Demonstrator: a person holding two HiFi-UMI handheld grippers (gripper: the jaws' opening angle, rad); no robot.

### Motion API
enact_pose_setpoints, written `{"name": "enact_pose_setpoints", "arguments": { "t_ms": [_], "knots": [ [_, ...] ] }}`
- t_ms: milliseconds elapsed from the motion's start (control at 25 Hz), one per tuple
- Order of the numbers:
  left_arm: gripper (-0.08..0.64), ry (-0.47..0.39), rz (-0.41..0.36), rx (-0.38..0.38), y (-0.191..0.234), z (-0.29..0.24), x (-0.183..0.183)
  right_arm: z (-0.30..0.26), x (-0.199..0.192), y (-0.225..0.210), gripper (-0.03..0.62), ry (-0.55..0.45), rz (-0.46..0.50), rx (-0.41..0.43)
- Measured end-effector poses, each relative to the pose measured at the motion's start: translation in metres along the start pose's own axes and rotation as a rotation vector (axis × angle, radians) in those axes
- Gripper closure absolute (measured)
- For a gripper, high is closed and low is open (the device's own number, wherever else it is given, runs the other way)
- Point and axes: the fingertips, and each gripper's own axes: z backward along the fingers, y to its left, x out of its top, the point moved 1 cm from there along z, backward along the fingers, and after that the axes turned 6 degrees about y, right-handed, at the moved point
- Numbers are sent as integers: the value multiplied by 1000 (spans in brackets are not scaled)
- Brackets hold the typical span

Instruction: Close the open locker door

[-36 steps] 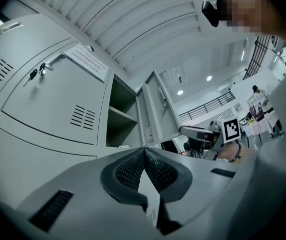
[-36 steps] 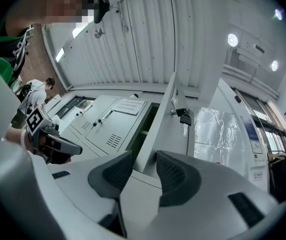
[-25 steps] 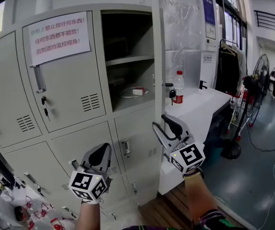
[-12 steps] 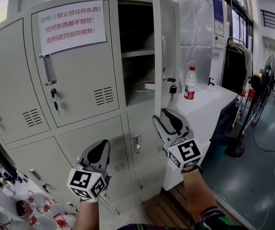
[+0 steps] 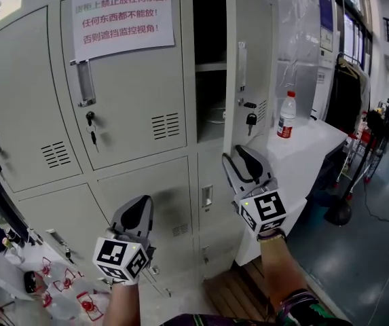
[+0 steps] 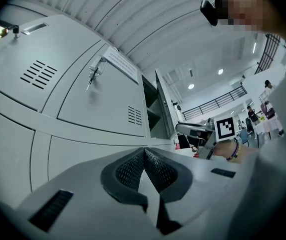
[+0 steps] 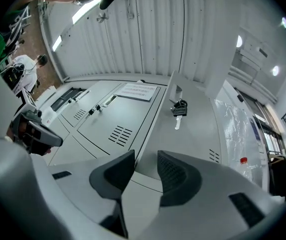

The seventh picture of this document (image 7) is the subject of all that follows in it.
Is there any black window frame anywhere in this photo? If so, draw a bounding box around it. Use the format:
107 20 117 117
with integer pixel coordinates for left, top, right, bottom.
50 87 87 112

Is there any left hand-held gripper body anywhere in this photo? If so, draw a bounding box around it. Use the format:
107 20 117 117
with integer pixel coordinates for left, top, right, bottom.
9 110 52 157

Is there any grey metal locker cabinet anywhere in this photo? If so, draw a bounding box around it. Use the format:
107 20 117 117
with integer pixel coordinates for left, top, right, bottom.
47 70 223 200

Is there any long ceiling light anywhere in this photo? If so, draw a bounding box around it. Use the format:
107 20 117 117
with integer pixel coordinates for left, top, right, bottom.
52 34 63 53
71 0 104 25

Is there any blue wall poster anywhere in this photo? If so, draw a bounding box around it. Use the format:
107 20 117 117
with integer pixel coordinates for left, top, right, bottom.
248 117 267 157

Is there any white paper notice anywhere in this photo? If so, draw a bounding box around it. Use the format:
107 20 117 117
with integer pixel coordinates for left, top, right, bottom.
114 82 158 102

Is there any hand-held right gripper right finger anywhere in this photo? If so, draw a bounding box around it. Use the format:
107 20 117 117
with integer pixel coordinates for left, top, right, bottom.
137 150 286 240

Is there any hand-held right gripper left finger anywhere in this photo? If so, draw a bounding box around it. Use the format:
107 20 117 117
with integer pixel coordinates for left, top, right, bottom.
47 149 135 239

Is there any clear plastic sheet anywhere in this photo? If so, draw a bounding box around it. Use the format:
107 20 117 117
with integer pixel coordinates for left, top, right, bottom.
214 98 261 187

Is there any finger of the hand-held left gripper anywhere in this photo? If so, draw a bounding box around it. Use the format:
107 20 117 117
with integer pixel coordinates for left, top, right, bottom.
31 122 64 147

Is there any grey metal locker door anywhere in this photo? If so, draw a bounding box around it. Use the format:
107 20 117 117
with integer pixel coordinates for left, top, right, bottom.
134 70 223 185

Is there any black hanging garment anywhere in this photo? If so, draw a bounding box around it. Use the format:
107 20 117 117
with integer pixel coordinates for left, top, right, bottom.
269 156 286 201

